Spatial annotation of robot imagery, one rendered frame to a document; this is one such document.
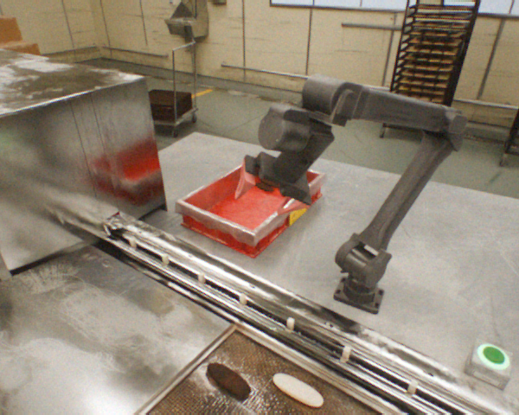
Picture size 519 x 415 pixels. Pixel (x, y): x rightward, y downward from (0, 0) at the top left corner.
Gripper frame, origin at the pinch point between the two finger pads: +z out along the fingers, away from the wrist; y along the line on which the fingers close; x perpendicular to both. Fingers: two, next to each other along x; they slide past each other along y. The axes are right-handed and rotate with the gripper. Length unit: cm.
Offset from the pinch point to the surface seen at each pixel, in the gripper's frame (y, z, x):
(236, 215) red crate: 19, 42, 40
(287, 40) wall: 143, 95, 478
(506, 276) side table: 82, -3, 5
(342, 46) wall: 194, 54, 429
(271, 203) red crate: 32, 37, 47
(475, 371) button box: 50, 1, -24
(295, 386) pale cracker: 15.8, 16.3, -26.8
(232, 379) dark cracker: 5.3, 21.7, -25.0
